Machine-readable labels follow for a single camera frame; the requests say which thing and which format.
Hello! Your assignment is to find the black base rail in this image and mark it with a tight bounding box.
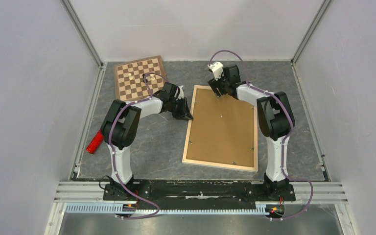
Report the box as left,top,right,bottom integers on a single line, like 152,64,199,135
99,179,296,204

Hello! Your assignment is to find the red toy microphone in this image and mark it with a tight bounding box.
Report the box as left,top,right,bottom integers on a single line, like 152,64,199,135
85,130,104,154

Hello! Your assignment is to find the wooden chessboard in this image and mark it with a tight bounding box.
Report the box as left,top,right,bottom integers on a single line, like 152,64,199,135
113,55,167,101

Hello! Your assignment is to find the brown cardboard backing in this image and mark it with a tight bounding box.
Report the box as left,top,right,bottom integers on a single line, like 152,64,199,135
186,88,256,168

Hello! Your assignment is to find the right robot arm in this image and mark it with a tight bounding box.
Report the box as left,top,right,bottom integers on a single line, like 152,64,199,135
208,62,295,200

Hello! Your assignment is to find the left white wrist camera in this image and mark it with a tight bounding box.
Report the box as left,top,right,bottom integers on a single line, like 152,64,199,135
177,85,185,100

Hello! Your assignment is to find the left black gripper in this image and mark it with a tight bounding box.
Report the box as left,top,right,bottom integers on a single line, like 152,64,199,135
168,97,193,121

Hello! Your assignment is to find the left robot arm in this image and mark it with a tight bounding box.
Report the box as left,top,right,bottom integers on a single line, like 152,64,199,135
100,82,193,200

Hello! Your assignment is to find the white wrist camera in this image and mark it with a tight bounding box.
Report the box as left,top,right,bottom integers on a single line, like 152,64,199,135
177,85,185,100
207,62,224,81

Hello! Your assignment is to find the wooden picture frame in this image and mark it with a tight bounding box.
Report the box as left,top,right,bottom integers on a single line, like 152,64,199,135
182,85,259,173

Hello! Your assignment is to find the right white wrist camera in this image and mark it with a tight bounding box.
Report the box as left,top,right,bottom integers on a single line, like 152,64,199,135
207,62,224,81

